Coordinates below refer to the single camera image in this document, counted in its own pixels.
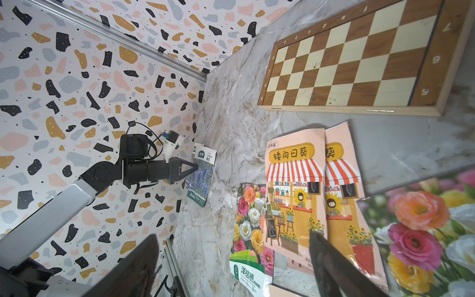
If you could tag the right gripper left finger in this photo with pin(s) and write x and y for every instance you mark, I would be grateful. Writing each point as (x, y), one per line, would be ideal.
(133, 276)

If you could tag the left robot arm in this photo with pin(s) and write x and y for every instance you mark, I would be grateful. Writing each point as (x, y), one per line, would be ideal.
(21, 276)

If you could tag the lavender seed packet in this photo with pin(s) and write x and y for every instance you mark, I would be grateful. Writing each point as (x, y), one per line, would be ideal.
(198, 183)

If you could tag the colourful flower seed packet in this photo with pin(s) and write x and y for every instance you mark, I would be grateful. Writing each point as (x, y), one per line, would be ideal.
(251, 263)
(425, 233)

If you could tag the wooden chessboard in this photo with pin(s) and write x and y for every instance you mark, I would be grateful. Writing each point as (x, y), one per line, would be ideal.
(378, 57)

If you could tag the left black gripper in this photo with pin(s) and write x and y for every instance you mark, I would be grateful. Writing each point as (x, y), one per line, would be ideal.
(137, 171)

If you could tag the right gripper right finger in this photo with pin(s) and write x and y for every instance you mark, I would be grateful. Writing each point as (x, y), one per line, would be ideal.
(335, 275)

